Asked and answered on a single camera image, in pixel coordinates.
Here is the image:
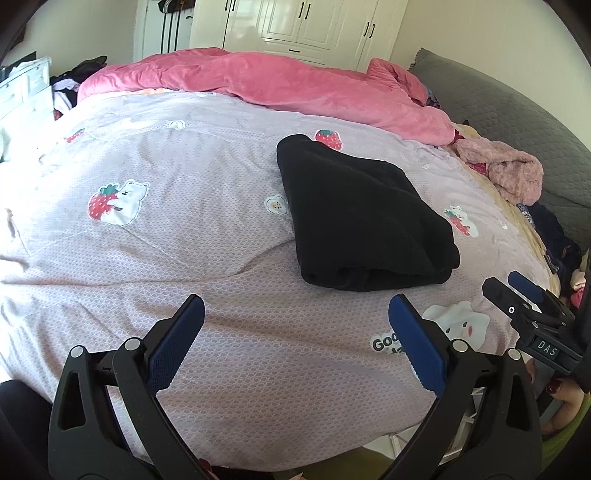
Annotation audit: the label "white drawer cabinet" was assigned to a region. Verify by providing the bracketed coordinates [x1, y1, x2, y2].
[0, 56, 56, 134]

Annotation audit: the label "pink quilt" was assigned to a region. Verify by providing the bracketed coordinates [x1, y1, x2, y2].
[76, 47, 455, 147]

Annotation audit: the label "white wardrobe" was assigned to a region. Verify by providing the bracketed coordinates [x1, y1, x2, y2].
[189, 0, 409, 72]

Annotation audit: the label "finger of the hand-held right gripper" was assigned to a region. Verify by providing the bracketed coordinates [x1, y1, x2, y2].
[481, 277, 556, 329]
[507, 271, 561, 315]

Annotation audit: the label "dark blue clothes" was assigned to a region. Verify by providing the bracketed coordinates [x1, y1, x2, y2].
[517, 202, 583, 289]

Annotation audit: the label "white door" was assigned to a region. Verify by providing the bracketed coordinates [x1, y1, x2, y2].
[134, 0, 195, 63]

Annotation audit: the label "person's right hand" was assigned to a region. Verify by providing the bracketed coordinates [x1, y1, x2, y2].
[526, 360, 591, 435]

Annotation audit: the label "black long-sleeve shirt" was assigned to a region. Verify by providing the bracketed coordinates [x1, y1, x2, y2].
[276, 134, 461, 292]

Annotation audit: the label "coat rack with bags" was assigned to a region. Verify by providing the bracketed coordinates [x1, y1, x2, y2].
[157, 0, 195, 56]

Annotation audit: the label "pink fluffy garment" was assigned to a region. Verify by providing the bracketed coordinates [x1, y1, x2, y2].
[455, 137, 544, 206]

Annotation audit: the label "pile of dark clothes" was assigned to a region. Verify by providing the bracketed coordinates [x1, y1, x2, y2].
[50, 55, 108, 116]

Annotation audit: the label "strawberry print bed sheet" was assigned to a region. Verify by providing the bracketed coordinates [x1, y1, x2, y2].
[0, 88, 561, 448]

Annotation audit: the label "grey padded headboard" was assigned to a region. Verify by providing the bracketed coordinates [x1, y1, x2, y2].
[409, 47, 591, 241]

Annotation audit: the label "yellow-green cloth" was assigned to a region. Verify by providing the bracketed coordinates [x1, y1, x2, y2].
[540, 427, 591, 480]

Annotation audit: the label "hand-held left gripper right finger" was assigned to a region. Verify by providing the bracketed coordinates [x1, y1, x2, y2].
[388, 294, 542, 480]

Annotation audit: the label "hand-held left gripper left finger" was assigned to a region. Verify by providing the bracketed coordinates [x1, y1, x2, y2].
[50, 294, 206, 480]

